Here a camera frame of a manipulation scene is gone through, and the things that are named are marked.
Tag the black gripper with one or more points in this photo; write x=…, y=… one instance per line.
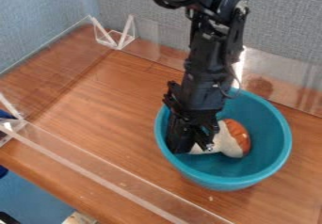
x=194, y=101

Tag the white brown toy mushroom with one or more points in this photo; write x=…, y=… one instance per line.
x=232, y=142

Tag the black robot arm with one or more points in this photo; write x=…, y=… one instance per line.
x=218, y=22

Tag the blue plastic bowl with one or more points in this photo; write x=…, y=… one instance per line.
x=222, y=173

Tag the clear acrylic back barrier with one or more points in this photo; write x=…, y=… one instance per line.
x=284, y=80

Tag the clear acrylic front barrier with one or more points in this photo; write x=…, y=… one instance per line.
x=155, y=199

